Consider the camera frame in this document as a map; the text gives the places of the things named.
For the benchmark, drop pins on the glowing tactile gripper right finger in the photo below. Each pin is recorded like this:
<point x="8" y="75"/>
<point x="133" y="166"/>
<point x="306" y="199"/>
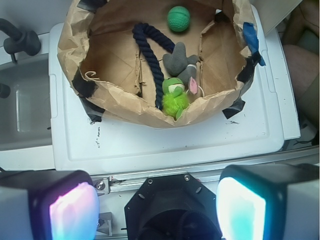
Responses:
<point x="269" y="202"/>

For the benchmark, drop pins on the green rubber ball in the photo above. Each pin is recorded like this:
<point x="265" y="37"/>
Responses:
<point x="178" y="19"/>

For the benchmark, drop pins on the grey plush mouse toy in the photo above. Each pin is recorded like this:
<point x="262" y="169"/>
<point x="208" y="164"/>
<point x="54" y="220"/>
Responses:
<point x="178" y="64"/>

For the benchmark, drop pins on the white plastic bin lid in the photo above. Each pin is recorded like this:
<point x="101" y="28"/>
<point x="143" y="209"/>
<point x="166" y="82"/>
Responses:
<point x="268" y="119"/>

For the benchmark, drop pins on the navy blue rope toy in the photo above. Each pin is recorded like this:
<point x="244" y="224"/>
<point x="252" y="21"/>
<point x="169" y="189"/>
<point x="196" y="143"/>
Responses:
<point x="141" y="32"/>

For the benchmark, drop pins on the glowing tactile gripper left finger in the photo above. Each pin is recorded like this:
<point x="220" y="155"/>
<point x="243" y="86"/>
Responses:
<point x="48" y="205"/>

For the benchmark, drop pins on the black faucet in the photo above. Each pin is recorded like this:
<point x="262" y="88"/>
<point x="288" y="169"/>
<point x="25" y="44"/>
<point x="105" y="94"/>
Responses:
<point x="19" y="40"/>

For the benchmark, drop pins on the brown paper bag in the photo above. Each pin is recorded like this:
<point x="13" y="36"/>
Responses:
<point x="104" y="66"/>

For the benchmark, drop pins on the black octagonal mount plate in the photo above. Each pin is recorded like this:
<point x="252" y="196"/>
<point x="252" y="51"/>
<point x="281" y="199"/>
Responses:
<point x="173" y="207"/>

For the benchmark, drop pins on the green plush frog toy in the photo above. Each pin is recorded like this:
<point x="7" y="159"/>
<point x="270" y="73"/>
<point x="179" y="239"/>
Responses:
<point x="175" y="99"/>

